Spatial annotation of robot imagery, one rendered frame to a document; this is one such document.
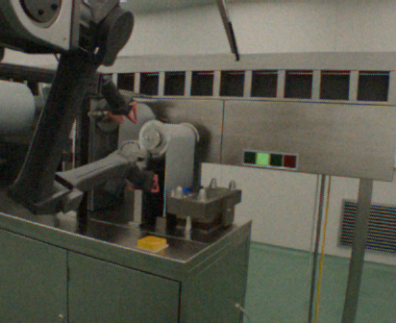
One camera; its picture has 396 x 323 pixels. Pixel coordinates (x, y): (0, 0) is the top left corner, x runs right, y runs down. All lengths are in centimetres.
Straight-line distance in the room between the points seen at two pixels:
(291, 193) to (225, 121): 243
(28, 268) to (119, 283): 49
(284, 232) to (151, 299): 297
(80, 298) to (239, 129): 97
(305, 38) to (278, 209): 186
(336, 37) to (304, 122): 253
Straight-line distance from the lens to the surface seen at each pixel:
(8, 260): 177
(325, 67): 158
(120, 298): 134
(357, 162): 154
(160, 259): 115
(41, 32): 45
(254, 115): 161
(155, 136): 142
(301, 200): 398
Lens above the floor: 130
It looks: 5 degrees down
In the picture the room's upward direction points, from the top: 3 degrees clockwise
